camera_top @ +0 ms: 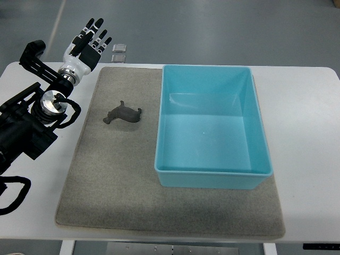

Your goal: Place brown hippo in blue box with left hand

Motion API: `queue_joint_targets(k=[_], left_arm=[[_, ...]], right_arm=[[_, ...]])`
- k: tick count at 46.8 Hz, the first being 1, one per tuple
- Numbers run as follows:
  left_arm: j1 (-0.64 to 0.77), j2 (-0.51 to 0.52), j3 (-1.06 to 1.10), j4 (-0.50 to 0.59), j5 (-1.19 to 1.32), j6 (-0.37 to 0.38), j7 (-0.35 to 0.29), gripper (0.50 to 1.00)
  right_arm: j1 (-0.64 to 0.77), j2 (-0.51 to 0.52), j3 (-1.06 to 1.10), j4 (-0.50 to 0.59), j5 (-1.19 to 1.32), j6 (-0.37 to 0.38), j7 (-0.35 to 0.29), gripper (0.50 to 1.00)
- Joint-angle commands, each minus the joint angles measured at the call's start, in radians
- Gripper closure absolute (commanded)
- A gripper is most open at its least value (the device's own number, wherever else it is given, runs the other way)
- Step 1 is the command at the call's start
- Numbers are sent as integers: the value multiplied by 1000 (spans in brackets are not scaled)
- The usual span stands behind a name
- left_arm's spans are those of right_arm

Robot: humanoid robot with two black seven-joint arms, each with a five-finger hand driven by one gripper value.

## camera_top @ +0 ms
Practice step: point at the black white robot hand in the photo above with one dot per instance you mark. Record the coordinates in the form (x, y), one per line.
(84, 52)

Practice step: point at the brown hippo toy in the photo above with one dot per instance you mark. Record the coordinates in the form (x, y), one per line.
(124, 113)

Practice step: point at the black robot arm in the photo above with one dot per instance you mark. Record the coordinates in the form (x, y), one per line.
(29, 119)

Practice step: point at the blue plastic box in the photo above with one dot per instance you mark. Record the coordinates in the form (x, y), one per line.
(210, 130)

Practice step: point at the lower floor socket plate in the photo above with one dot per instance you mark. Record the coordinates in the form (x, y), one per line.
(118, 58)

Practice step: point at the floor socket plate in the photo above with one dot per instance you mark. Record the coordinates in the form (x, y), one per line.
(118, 58)
(119, 48)

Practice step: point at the upper floor socket plate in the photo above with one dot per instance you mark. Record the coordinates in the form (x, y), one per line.
(119, 48)

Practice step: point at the black table control panel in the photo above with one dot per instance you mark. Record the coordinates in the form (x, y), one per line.
(322, 246)

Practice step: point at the metal table frame plate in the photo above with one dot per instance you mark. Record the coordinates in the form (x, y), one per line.
(145, 248)

